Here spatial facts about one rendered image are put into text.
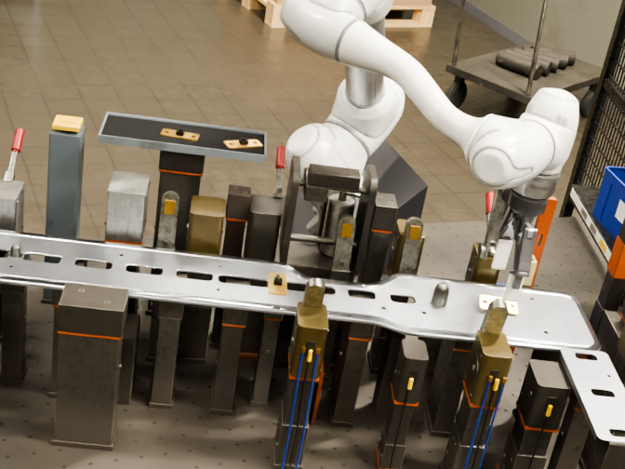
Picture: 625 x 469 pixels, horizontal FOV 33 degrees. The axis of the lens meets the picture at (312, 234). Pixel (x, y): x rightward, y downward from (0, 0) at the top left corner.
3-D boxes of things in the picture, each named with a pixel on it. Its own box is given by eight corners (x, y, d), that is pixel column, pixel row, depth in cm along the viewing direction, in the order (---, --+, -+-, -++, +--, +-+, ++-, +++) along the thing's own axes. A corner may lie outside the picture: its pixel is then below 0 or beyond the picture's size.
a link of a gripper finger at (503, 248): (498, 240, 219) (498, 238, 220) (491, 269, 222) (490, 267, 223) (512, 242, 219) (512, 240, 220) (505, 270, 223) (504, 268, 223)
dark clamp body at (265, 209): (229, 358, 242) (249, 211, 224) (230, 330, 252) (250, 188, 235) (259, 362, 243) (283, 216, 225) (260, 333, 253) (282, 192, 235)
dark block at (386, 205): (343, 363, 247) (376, 205, 227) (341, 346, 253) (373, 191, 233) (365, 365, 247) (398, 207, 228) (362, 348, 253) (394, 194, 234)
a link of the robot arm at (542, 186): (520, 172, 200) (512, 199, 203) (565, 178, 201) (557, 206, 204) (511, 153, 208) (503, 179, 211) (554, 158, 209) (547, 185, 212)
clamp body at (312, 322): (271, 480, 207) (296, 334, 191) (271, 442, 218) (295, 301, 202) (303, 484, 208) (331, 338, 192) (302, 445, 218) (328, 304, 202)
